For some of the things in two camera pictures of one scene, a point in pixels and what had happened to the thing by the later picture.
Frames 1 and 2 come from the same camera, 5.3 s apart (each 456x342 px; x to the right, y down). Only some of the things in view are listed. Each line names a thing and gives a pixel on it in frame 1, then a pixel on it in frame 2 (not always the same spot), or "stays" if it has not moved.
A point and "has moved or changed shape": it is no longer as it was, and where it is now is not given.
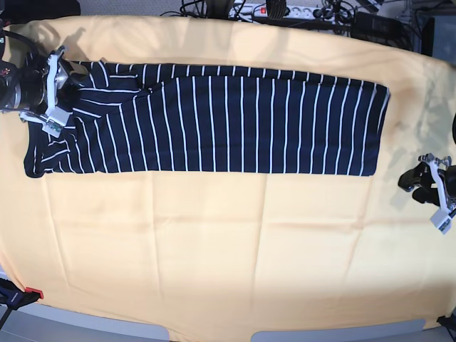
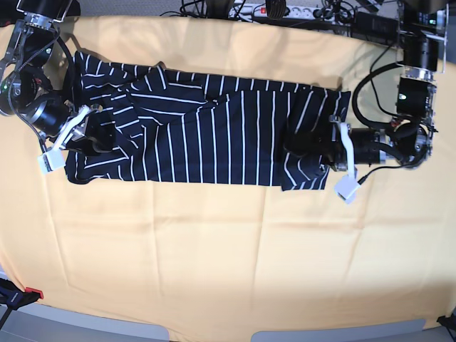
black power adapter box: [377, 28] stays
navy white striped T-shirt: [177, 118] has moved or changed shape
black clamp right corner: [447, 322] stays
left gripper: [66, 90] to [102, 136]
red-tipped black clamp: [13, 298] stays
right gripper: [421, 176] to [348, 147]
